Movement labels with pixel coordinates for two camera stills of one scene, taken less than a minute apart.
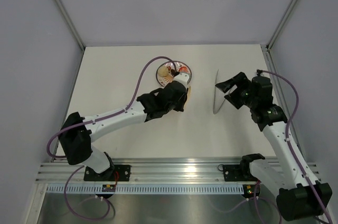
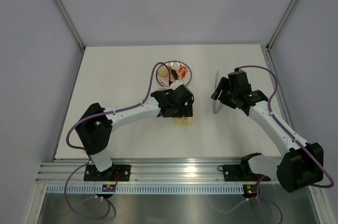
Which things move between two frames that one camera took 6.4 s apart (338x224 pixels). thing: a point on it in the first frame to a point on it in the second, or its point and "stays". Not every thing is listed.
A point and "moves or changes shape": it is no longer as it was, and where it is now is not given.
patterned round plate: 167,70 stays
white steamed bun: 162,71 stays
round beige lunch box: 189,91 moves or changes shape
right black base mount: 237,173 stays
